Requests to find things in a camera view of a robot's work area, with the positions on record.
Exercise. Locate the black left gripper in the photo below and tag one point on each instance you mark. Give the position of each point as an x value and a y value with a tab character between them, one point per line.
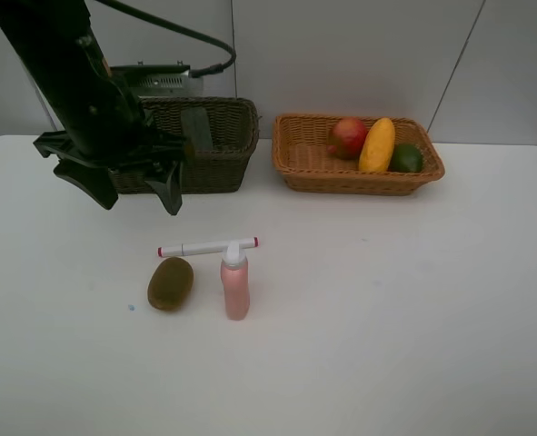
105	127

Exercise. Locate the white pink-tipped marker pen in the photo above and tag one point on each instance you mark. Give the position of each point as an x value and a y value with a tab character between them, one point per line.
189	249

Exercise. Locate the dark felt whiteboard eraser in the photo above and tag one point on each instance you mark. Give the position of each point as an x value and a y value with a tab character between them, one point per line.
196	127

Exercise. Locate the brown kiwi fruit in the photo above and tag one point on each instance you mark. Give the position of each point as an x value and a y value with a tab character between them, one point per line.
170	285

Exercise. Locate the pink spray bottle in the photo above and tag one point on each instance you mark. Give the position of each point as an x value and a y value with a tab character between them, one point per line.
235	280

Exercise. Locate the red pomegranate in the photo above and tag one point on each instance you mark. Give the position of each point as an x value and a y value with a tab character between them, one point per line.
346	138

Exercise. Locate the yellow mango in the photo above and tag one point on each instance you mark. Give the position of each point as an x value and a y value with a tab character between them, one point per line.
378	147

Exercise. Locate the green lime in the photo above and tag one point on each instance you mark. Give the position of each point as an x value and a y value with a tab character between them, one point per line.
406	159

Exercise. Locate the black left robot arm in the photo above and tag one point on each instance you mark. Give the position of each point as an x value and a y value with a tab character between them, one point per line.
29	25

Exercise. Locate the dark brown wicker basket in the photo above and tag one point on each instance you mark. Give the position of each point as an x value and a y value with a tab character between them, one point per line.
233	125

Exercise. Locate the orange wicker basket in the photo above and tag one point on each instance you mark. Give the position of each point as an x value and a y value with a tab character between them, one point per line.
299	155

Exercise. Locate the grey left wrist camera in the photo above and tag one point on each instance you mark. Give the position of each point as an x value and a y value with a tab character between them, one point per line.
160	80

